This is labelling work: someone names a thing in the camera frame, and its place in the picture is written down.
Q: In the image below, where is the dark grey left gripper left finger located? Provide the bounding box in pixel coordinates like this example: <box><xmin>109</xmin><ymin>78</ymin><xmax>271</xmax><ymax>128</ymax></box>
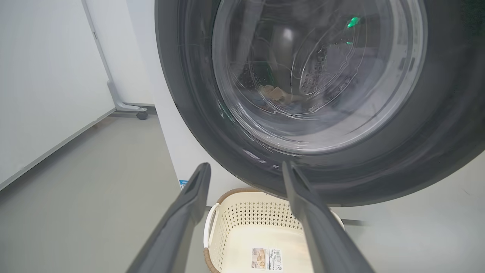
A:
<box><xmin>126</xmin><ymin>162</ymin><xmax>211</xmax><ymax>273</ymax></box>

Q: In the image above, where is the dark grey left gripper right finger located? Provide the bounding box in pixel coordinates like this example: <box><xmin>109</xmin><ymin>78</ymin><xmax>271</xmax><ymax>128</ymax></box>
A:
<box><xmin>282</xmin><ymin>161</ymin><xmax>375</xmax><ymax>273</ymax></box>

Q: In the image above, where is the washing machine door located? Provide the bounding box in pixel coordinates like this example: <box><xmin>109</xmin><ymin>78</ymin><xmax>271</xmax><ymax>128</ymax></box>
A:
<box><xmin>155</xmin><ymin>0</ymin><xmax>485</xmax><ymax>207</ymax></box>

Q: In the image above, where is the cream and blue garment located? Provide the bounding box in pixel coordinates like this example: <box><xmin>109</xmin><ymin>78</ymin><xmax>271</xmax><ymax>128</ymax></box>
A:
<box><xmin>260</xmin><ymin>85</ymin><xmax>293</xmax><ymax>104</ymax></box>

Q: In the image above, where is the white washing machine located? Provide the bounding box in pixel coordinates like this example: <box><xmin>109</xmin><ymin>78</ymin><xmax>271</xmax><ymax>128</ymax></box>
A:
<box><xmin>127</xmin><ymin>0</ymin><xmax>485</xmax><ymax>224</ymax></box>

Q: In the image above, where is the stainless steel washing machine drum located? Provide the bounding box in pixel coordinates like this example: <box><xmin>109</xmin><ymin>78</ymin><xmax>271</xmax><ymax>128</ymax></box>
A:
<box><xmin>227</xmin><ymin>0</ymin><xmax>379</xmax><ymax>114</ymax></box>

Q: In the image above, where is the basket product label sticker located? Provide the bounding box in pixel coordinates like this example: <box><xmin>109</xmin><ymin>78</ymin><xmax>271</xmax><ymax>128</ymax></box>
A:
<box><xmin>251</xmin><ymin>248</ymin><xmax>283</xmax><ymax>272</ymax></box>

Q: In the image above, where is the cream perforated laundry basket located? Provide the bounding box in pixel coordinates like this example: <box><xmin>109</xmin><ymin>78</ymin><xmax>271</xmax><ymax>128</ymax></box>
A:
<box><xmin>203</xmin><ymin>188</ymin><xmax>345</xmax><ymax>273</ymax></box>

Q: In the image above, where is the white board partition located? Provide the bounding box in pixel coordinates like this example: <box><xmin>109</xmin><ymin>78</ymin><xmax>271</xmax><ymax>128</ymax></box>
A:
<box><xmin>0</xmin><ymin>0</ymin><xmax>149</xmax><ymax>191</ymax></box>

